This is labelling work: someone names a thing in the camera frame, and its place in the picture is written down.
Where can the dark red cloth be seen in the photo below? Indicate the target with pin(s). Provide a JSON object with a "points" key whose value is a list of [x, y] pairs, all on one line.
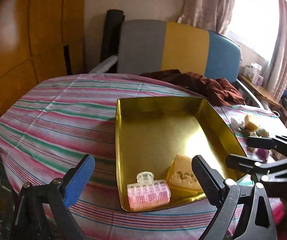
{"points": [[219, 92]]}

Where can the tan sponge block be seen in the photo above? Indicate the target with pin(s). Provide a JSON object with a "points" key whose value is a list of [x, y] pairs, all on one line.
{"points": [[250, 123]]}

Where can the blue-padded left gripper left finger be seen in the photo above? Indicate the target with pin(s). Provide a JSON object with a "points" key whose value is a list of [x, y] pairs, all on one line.
{"points": [[76, 179]]}

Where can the pink hair roller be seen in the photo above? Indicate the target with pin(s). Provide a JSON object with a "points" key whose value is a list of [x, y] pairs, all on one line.
{"points": [[147, 193]]}

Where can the yellow sponge with holes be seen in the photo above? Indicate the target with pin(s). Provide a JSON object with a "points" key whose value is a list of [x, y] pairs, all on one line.
{"points": [[180, 175]]}

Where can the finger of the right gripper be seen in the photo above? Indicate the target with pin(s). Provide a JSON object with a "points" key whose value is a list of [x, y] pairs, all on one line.
{"points": [[245, 164], [260, 142]]}

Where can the pink patterned curtain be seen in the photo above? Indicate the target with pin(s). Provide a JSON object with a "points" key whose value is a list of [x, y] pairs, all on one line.
{"points": [[258, 26]]}

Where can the wooden side shelf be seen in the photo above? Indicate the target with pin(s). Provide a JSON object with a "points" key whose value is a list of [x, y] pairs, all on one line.
{"points": [[261, 92]]}

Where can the wooden wardrobe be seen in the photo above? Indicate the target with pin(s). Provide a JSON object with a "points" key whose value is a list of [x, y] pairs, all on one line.
{"points": [[39, 40]]}

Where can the gold metal tray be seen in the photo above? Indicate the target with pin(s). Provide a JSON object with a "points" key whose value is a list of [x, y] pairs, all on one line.
{"points": [[151, 131]]}

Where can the white box on shelf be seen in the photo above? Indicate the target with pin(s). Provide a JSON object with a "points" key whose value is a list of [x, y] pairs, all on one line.
{"points": [[252, 72]]}

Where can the black rolled mat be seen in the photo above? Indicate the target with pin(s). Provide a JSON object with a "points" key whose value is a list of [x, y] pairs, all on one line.
{"points": [[111, 33]]}

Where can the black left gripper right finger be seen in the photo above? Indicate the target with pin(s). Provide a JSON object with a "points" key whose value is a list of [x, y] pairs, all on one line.
{"points": [[210, 181]]}

